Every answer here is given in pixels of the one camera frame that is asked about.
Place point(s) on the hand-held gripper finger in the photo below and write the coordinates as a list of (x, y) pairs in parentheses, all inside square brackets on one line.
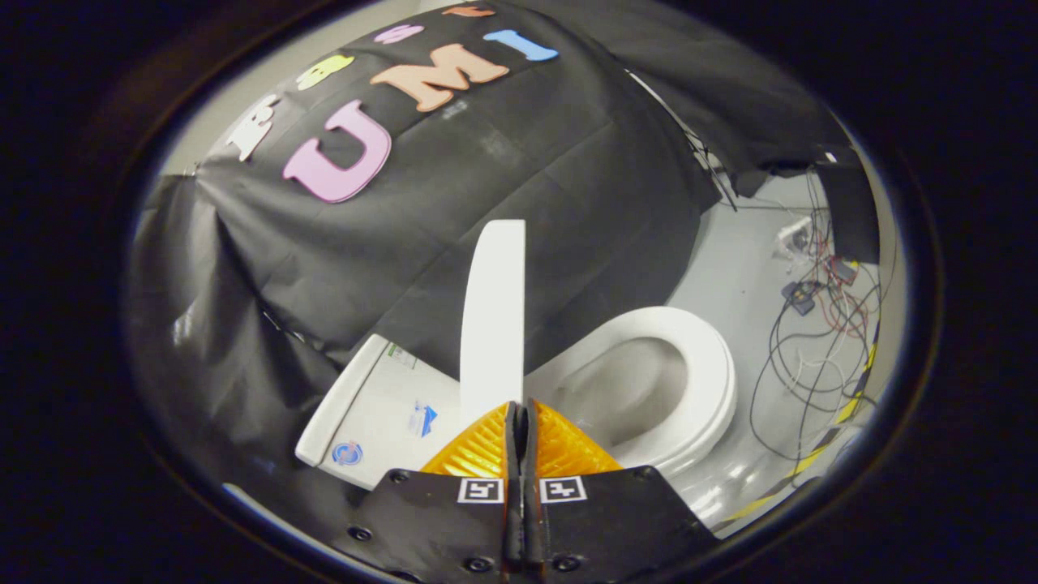
[(513, 487), (531, 487)]

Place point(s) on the white toilet lid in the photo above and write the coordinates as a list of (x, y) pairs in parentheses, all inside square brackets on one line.
[(495, 324)]

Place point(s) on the white toilet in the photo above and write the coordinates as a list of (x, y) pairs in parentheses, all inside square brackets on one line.
[(381, 405)]

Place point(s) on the white toilet seat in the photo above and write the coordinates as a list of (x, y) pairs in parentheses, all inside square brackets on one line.
[(709, 357)]

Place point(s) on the black backdrop cloth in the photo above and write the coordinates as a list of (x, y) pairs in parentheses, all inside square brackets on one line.
[(486, 203)]

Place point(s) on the yellow black floor tape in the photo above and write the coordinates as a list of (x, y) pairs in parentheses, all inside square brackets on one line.
[(847, 410)]

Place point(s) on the small black device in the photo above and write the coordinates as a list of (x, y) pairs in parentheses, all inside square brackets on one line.
[(801, 297)]

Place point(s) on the thin black stand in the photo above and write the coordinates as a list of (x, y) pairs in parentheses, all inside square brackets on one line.
[(689, 146)]

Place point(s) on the black box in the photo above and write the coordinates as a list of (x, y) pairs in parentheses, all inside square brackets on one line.
[(851, 211)]

